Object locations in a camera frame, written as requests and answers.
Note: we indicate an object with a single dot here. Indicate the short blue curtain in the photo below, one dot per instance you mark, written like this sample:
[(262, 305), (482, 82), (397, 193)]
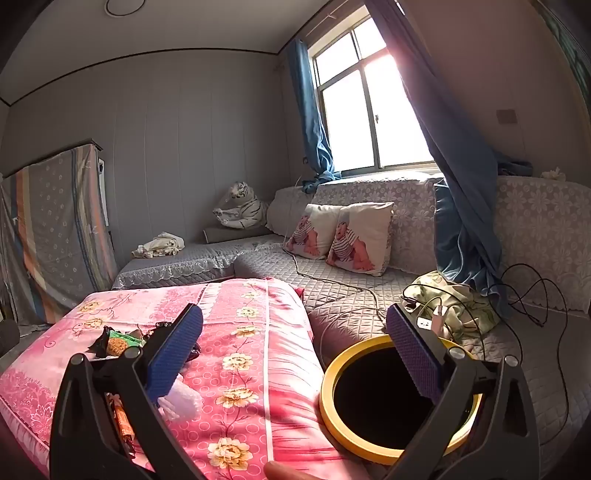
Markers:
[(314, 120)]

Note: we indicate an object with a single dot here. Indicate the dark blue cloth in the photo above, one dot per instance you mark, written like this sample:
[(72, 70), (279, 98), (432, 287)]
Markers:
[(515, 167)]

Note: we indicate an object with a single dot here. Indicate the baby print pillow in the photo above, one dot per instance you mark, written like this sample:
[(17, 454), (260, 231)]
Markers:
[(309, 233), (355, 244)]

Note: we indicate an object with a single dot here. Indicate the yellow rimmed trash bin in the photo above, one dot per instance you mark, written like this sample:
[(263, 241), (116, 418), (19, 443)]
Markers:
[(328, 397)]

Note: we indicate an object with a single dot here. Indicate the round ceiling light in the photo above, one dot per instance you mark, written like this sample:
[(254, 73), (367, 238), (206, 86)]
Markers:
[(124, 7)]

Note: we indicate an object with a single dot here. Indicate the person's right hand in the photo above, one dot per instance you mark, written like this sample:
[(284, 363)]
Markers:
[(281, 471)]

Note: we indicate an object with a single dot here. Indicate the orange green-tipped packet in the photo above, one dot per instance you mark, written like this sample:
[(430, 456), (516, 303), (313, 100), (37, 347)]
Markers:
[(117, 342)]

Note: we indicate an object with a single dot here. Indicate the white tiger plush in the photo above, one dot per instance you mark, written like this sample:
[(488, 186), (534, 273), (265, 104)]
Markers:
[(244, 207)]

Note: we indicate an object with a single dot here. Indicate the cream crumpled cloth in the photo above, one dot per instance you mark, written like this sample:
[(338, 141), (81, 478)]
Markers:
[(159, 244)]

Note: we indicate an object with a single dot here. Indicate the long orange snack wrapper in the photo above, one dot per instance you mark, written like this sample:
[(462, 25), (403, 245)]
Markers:
[(121, 417)]

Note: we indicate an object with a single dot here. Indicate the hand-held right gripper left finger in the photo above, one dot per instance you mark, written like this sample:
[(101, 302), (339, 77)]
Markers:
[(175, 353)]

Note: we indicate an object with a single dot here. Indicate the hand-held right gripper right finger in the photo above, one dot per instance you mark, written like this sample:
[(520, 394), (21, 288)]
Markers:
[(415, 355)]

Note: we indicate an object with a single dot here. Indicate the green floral cloth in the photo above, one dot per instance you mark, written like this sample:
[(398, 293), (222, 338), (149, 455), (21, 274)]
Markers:
[(466, 304)]

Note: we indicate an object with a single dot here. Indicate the wall switch plate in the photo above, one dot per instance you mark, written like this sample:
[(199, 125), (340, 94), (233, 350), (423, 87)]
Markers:
[(506, 116)]

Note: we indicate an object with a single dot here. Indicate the white power adapter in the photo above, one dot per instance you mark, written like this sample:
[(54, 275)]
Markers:
[(427, 323)]

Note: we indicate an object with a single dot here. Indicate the window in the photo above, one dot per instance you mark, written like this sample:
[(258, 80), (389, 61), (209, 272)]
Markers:
[(355, 124)]

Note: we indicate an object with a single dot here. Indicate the small white cloth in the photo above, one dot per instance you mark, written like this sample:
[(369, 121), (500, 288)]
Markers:
[(553, 174)]

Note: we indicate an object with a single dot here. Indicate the black plastic bag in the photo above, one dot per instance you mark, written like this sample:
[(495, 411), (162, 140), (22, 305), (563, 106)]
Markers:
[(161, 326)]

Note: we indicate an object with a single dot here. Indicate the pink floral blanket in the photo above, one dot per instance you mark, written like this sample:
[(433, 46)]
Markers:
[(258, 369)]

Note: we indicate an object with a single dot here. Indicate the long blue curtain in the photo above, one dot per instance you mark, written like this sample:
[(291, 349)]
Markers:
[(457, 207)]

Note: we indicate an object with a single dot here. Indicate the grey lace covered sofa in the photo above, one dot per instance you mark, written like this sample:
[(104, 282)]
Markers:
[(545, 221)]

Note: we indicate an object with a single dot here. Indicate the white tissue bundle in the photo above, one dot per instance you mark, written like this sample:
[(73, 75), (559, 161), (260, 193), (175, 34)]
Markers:
[(184, 401)]

